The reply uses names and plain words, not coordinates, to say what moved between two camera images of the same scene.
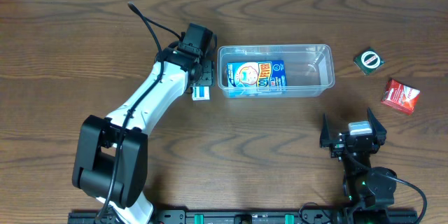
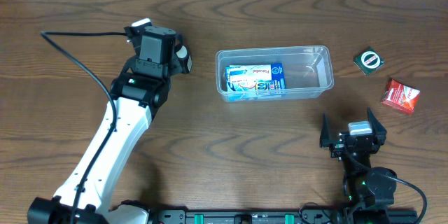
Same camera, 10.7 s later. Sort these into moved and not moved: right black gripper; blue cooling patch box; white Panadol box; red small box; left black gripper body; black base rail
Moved: left black gripper body; white Panadol box
Not moved: blue cooling patch box; right black gripper; black base rail; red small box
